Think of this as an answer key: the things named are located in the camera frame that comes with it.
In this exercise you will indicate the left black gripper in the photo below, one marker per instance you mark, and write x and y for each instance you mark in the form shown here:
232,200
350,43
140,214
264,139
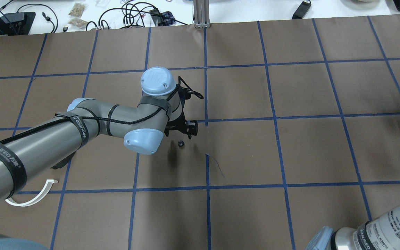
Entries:
190,127

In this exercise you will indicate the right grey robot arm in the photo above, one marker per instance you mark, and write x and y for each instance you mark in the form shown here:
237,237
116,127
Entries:
383,233

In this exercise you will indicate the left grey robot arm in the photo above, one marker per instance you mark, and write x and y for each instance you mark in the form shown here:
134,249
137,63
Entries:
53,143

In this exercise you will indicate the brown paper table mat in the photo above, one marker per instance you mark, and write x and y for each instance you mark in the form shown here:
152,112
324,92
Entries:
299,129

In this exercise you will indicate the green brake shoe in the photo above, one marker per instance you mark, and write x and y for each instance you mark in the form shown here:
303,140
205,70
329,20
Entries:
61,163

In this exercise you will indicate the black power adapter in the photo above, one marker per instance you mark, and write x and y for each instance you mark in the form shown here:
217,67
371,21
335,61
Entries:
302,9

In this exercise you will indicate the black monitor stand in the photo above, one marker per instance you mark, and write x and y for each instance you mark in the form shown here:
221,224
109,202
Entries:
17,23

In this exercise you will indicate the aluminium frame post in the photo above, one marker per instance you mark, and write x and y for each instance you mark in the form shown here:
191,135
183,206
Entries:
201,14

